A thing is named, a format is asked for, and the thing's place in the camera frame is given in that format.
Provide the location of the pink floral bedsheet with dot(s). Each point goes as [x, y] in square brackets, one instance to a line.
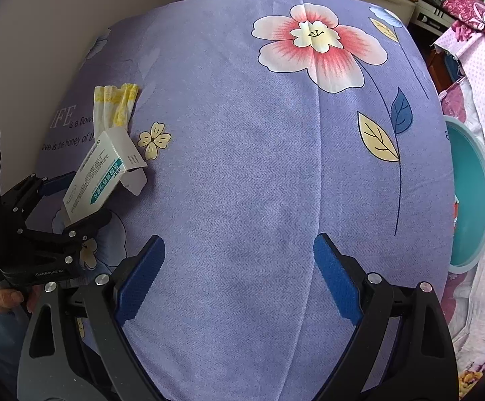
[484, 71]

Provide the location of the purple floral cloth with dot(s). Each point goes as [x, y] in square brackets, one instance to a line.
[246, 175]

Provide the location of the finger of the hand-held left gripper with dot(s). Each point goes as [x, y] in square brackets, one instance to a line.
[54, 186]
[88, 225]

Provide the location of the teal plastic waste bin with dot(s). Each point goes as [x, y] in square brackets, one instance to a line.
[468, 200]

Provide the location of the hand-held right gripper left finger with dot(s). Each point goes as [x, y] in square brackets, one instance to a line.
[136, 284]

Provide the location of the white yellow crumpled wrapper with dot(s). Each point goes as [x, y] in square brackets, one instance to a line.
[113, 108]

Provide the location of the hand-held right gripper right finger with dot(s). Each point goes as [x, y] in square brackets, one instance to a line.
[336, 280]

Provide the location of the white green medicine box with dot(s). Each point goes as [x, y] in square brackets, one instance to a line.
[96, 171]

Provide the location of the person's left hand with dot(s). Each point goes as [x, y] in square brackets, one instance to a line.
[6, 300]

